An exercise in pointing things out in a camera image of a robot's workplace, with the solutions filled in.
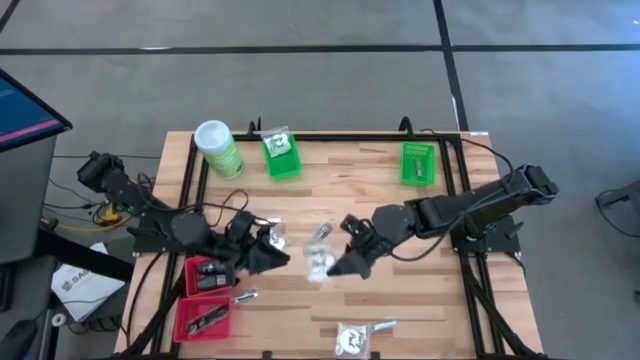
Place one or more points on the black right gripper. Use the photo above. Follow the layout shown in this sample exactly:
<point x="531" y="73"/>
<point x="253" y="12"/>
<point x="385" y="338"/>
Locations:
<point x="367" y="242"/>

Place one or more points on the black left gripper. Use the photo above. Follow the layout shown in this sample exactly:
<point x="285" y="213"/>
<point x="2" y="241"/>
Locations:
<point x="235" y="255"/>

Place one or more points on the clear bag of cotton balls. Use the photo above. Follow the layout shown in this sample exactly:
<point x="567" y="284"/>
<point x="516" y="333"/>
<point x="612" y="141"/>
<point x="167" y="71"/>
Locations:
<point x="350" y="340"/>
<point x="278" y="142"/>
<point x="278" y="240"/>
<point x="319" y="260"/>

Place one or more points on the silver screw bag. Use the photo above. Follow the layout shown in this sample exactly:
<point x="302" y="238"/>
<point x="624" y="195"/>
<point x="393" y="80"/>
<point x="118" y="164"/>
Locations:
<point x="322" y="231"/>

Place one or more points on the green plastic basket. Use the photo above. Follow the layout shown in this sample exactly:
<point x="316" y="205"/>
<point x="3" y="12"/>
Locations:
<point x="407" y="150"/>
<point x="287" y="167"/>

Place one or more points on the dark comb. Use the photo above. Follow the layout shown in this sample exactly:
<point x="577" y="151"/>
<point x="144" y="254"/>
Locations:
<point x="207" y="320"/>

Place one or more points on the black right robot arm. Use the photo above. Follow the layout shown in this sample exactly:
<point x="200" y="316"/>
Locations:
<point x="475" y="205"/>

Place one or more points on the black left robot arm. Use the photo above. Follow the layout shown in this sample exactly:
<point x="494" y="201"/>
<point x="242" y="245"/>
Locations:
<point x="130" y="192"/>

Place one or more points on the red plastic basket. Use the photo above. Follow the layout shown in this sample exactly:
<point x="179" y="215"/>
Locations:
<point x="205" y="337"/>
<point x="192" y="280"/>

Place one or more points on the green disinfecting wipes canister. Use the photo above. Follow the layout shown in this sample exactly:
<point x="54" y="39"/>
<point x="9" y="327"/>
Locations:
<point x="220" y="150"/>

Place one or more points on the black beam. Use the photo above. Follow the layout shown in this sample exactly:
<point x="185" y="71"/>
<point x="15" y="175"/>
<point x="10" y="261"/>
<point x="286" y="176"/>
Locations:
<point x="85" y="255"/>

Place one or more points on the white printed booklet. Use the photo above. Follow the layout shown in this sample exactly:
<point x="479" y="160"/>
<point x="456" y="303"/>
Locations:
<point x="82" y="295"/>

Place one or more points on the white tape roll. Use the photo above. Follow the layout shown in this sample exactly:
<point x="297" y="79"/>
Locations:
<point x="59" y="319"/>

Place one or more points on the grey cabinet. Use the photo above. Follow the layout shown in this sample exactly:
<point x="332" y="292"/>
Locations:
<point x="25" y="200"/>

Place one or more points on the black chair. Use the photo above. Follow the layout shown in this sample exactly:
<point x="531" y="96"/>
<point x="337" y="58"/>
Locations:
<point x="15" y="340"/>

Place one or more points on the black floor stand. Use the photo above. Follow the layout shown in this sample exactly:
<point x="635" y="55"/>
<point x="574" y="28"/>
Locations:
<point x="620" y="197"/>

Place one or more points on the monitor with blue screen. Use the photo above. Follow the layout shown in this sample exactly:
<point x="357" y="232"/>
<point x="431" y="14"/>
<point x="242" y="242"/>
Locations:
<point x="25" y="112"/>

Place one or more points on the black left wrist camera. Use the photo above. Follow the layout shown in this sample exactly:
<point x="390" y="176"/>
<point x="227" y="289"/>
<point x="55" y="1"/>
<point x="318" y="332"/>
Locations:
<point x="242" y="225"/>

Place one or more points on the black frame clamp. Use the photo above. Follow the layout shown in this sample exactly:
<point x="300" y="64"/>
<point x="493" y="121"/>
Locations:
<point x="255" y="127"/>
<point x="375" y="355"/>
<point x="267" y="355"/>
<point x="406" y="126"/>

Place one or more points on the black aluminium table frame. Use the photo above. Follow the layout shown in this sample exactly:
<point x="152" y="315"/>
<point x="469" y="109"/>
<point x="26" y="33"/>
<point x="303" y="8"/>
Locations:
<point x="300" y="137"/>

